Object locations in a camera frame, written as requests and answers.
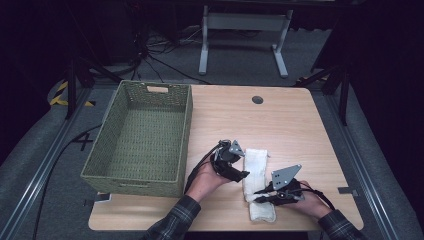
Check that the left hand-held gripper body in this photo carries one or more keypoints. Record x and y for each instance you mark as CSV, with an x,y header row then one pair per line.
x,y
226,156

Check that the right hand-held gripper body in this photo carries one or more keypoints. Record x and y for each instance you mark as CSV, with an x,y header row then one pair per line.
x,y
285,183

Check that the white cloth with bear print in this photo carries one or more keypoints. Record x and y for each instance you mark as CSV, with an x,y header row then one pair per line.
x,y
256,173

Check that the green woven basket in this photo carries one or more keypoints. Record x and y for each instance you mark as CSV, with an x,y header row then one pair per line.
x,y
146,133

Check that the person's left hand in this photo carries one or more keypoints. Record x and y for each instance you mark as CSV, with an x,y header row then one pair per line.
x,y
203,181

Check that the person's right hand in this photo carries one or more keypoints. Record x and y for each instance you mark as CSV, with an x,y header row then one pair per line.
x,y
310,203

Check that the small grey tape piece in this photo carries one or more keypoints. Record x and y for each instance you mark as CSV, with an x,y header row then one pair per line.
x,y
348,191

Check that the dark round table grommet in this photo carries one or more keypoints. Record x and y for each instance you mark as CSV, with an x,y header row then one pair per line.
x,y
257,99

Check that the black tripod stand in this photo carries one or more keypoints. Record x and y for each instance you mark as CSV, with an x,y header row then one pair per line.
x,y
343,93
71,86

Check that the yellow and black floor tape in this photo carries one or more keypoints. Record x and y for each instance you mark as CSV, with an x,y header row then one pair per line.
x,y
58,96

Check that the grey metal floor rail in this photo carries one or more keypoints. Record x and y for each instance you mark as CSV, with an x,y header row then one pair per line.
x,y
36,176
366,166

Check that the white metal desk frame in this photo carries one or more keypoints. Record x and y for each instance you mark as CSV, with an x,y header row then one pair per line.
x,y
245,21

